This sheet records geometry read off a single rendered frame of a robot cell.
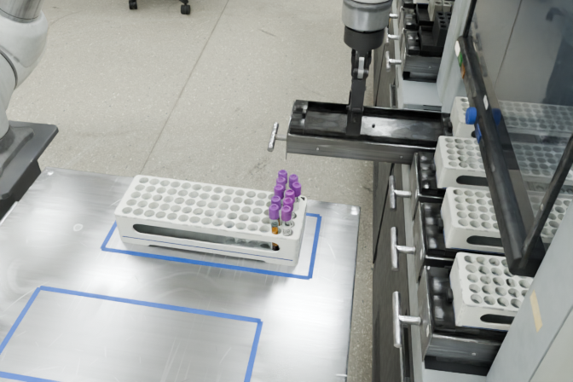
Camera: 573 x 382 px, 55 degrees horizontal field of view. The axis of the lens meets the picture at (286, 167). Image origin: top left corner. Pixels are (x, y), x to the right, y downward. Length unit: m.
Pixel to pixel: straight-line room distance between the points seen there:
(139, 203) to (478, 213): 0.56
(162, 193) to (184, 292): 0.17
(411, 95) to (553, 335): 0.92
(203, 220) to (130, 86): 2.12
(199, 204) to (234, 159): 1.49
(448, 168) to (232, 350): 0.51
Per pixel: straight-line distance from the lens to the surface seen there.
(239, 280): 0.88
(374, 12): 1.03
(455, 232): 0.95
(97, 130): 2.67
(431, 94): 1.51
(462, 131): 1.19
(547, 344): 0.71
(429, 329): 0.88
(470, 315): 0.86
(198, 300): 0.86
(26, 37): 1.40
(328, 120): 1.23
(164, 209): 0.92
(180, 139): 2.54
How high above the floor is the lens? 1.50
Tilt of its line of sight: 40 degrees down
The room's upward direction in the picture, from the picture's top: 2 degrees clockwise
